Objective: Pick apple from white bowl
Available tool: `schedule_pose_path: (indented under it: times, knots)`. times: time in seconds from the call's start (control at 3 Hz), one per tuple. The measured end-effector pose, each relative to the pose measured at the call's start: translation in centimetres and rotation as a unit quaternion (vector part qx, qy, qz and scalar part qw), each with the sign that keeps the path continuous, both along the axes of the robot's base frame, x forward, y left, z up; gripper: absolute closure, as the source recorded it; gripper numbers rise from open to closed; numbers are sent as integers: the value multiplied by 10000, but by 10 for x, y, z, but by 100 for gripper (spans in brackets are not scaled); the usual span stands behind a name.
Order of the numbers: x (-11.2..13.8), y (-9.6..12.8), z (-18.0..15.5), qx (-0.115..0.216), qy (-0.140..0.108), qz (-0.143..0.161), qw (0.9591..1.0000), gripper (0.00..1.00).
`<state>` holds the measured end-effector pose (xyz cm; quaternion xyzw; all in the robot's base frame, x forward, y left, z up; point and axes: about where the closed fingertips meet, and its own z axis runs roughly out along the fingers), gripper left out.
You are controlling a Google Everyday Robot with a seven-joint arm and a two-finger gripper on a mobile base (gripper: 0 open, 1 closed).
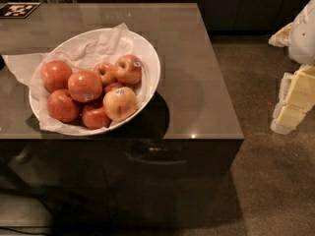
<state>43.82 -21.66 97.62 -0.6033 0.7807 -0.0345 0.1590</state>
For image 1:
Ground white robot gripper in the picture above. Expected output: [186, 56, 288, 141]
[268, 0, 315, 135]

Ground red apple with sticker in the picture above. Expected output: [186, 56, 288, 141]
[68, 70, 102, 103]

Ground red apple top right sticker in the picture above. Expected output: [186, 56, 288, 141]
[115, 54, 143, 86]

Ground yellow-red apple front right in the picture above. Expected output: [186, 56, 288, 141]
[103, 87, 138, 122]

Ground red apple hidden in middle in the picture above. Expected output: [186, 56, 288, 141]
[103, 83, 124, 94]

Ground small red apple top middle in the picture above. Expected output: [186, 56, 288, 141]
[94, 62, 116, 87]

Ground red apple bottom centre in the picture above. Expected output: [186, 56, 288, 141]
[82, 103, 112, 130]

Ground white oval bowl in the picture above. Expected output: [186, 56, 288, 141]
[29, 24, 160, 136]

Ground red apple lower left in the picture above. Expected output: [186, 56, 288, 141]
[47, 88, 81, 123]

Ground red apple far left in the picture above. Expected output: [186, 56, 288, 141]
[40, 61, 73, 92]

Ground black white fiducial marker tag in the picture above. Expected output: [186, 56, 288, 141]
[0, 2, 40, 19]

